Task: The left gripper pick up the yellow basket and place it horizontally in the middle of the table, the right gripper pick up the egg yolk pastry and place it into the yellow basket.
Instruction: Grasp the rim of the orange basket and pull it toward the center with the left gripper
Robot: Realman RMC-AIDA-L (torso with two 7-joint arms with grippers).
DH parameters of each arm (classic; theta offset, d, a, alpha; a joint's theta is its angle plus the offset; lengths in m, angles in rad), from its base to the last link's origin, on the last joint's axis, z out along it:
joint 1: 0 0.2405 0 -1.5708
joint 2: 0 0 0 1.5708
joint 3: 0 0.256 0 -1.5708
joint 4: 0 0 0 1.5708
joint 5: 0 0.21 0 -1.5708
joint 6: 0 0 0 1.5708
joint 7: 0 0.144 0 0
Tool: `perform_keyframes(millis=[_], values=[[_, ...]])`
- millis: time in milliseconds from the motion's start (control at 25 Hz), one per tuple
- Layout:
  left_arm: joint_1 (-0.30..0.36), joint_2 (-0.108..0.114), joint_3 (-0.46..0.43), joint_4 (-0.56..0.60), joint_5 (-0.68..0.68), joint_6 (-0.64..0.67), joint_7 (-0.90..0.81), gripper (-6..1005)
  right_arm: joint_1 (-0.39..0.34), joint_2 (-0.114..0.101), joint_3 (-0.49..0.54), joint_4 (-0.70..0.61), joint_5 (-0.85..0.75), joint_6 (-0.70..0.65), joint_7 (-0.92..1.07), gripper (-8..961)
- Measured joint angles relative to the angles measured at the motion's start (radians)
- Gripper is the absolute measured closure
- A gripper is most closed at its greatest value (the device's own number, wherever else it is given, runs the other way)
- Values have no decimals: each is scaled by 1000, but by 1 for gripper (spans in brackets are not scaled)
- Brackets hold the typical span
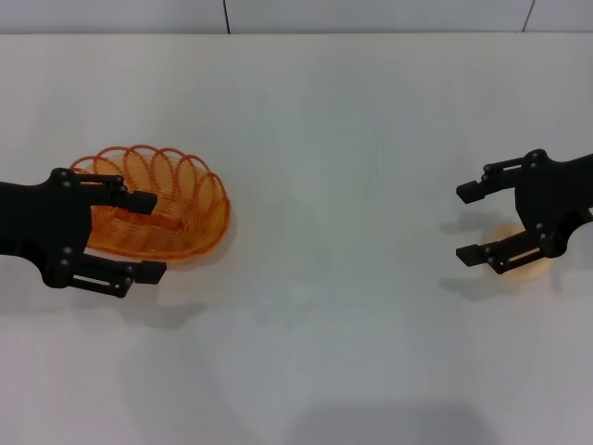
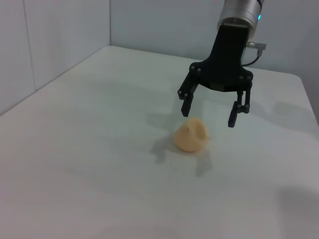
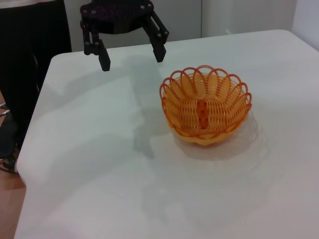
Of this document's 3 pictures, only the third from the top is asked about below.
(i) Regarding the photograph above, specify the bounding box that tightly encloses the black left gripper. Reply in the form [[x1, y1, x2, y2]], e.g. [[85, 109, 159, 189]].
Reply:
[[79, 0, 170, 72]]

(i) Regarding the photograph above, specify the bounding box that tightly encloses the orange woven plastic basket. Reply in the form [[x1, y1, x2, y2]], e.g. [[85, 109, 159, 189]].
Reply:
[[159, 64, 253, 147]]

